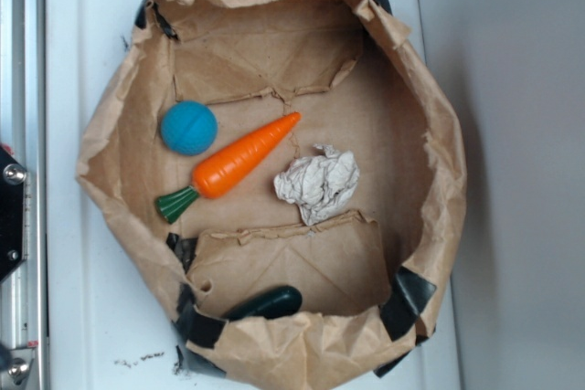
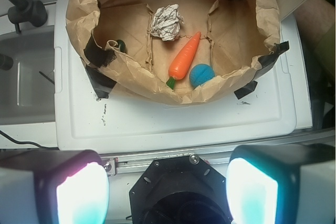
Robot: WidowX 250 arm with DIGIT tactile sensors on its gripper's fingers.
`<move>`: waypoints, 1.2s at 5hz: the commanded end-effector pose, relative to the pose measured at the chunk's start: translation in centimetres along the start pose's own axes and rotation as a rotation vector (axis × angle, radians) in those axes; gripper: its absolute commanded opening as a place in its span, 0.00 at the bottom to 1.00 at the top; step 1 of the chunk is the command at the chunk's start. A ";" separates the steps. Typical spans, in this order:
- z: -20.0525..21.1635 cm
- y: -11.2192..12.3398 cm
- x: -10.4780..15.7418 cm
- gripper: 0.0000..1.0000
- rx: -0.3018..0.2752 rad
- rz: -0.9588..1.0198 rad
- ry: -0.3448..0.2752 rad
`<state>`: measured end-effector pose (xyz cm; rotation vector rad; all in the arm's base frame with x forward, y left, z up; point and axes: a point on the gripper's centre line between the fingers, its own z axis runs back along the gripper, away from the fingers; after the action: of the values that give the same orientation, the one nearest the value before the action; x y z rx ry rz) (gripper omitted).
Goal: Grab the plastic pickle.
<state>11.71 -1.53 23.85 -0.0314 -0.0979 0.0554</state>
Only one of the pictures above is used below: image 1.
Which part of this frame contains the dark green plastic pickle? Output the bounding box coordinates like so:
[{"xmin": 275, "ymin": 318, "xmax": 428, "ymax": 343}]
[{"xmin": 224, "ymin": 285, "xmax": 303, "ymax": 321}]

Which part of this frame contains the crumpled white paper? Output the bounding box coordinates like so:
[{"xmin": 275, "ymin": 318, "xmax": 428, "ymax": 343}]
[{"xmin": 273, "ymin": 143, "xmax": 360, "ymax": 226}]

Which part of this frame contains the brown paper bag tray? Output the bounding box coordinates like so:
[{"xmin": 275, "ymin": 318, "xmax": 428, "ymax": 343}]
[{"xmin": 77, "ymin": 0, "xmax": 467, "ymax": 389}]

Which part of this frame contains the orange plastic carrot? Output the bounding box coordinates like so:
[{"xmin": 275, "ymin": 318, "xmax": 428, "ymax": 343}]
[{"xmin": 154, "ymin": 112, "xmax": 302, "ymax": 224}]

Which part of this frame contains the blue plastic ball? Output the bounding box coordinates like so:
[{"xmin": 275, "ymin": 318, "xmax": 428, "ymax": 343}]
[{"xmin": 160, "ymin": 101, "xmax": 218, "ymax": 155}]

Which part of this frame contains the white plastic tray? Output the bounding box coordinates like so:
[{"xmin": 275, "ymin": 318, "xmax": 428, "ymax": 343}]
[{"xmin": 46, "ymin": 0, "xmax": 460, "ymax": 389}]

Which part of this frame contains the aluminium rail frame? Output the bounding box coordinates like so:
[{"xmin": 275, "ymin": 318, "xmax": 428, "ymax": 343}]
[{"xmin": 1, "ymin": 0, "xmax": 50, "ymax": 389}]

